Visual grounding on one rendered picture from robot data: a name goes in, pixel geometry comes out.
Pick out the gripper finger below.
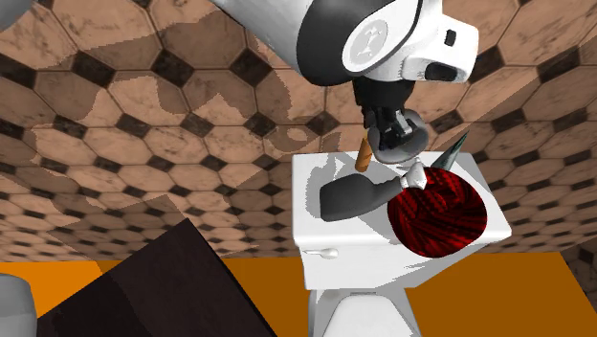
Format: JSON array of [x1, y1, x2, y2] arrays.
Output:
[[363, 107, 392, 151], [390, 108, 417, 146]]

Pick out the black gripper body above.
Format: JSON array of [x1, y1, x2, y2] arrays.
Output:
[[351, 76, 417, 116]]

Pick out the grey bowl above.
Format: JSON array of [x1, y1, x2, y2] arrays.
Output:
[[371, 108, 430, 165]]

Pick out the orange-brown stick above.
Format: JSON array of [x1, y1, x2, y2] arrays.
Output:
[[353, 136, 373, 173]]

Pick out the dark green cone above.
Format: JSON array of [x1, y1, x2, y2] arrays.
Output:
[[430, 130, 471, 170]]

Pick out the dark grey bottle white cap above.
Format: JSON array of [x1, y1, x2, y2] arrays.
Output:
[[319, 158, 429, 223]]

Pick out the red yarn ball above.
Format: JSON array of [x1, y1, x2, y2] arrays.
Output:
[[386, 166, 489, 259]]

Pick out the white toilet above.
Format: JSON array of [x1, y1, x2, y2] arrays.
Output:
[[291, 149, 513, 337]]

